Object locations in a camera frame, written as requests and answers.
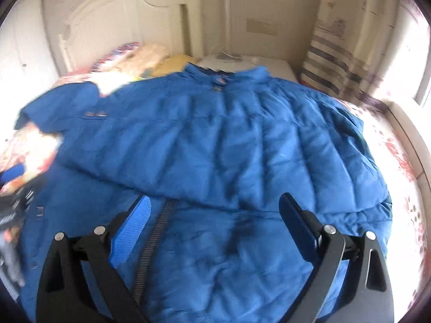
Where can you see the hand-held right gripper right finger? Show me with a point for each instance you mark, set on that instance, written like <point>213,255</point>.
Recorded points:
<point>296,223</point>

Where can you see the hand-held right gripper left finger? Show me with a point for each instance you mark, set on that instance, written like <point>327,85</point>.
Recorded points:
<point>130,229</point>

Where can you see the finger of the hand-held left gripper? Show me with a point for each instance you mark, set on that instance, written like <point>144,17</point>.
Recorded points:
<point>13,172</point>

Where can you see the blue padded jacket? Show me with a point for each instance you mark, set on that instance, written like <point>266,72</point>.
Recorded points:
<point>235,141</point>

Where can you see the floral bed sheet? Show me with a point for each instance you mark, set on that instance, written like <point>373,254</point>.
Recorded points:
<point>399,161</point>

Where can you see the white wardrobe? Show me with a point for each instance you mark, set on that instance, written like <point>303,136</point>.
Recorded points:
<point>23,47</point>

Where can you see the patterned pillow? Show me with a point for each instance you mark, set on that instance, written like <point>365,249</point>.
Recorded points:
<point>118,53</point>

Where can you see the white nightstand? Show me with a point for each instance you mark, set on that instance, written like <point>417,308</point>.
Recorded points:
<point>269,65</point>

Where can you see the yellow pillow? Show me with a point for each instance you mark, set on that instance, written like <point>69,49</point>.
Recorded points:
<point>175,64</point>

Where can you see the striped curtain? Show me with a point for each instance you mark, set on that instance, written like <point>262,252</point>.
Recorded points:
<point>336,57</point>

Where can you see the cream pillow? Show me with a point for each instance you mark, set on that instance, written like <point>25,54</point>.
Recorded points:
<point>150,55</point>

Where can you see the white wooden headboard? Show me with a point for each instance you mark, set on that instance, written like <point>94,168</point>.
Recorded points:
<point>111,16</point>

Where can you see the white vertical wall pipe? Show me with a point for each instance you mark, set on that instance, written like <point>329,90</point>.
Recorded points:
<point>228,20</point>

